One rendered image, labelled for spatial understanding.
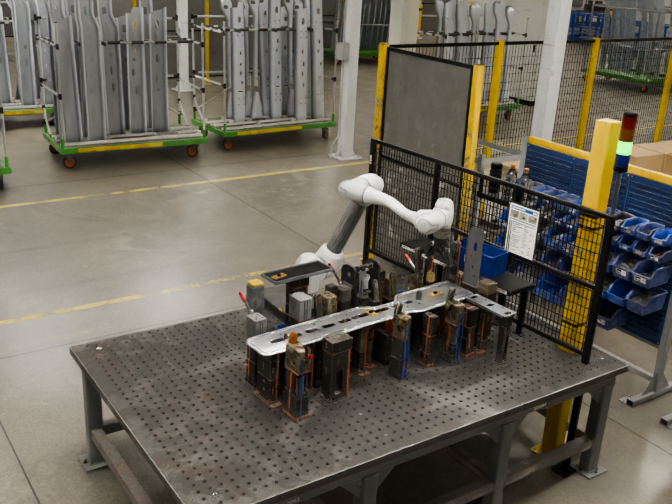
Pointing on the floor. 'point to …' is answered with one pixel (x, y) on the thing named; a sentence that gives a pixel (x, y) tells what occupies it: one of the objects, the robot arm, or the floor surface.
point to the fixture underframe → (498, 462)
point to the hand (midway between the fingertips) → (437, 271)
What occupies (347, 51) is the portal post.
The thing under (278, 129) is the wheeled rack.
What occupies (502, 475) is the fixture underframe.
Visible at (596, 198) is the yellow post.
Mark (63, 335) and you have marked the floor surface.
